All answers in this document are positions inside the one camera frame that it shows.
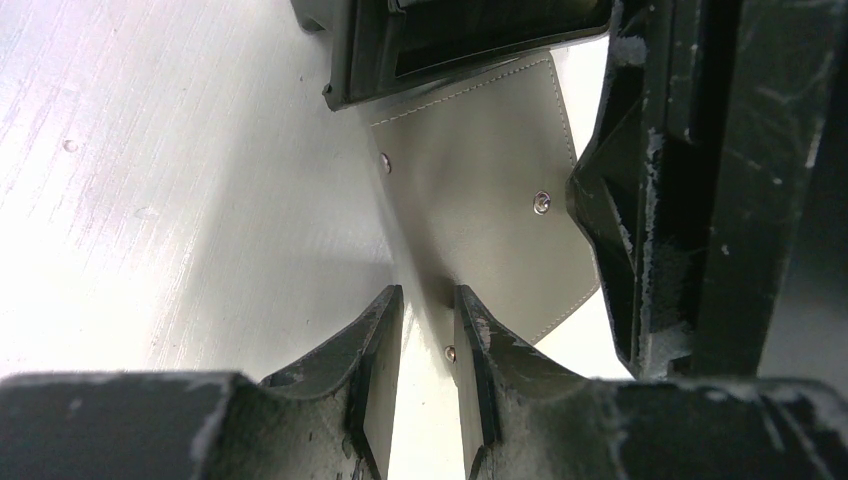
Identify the grey leather card holder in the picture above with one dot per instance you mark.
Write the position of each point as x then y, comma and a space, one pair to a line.
473, 186

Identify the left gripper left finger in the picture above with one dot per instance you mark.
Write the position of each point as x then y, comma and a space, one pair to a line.
327, 415

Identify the black plastic card box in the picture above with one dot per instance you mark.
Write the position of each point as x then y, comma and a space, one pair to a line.
384, 47

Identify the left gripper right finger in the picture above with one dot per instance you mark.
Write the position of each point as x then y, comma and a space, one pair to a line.
524, 416

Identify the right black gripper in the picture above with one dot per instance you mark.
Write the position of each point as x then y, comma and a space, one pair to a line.
686, 98

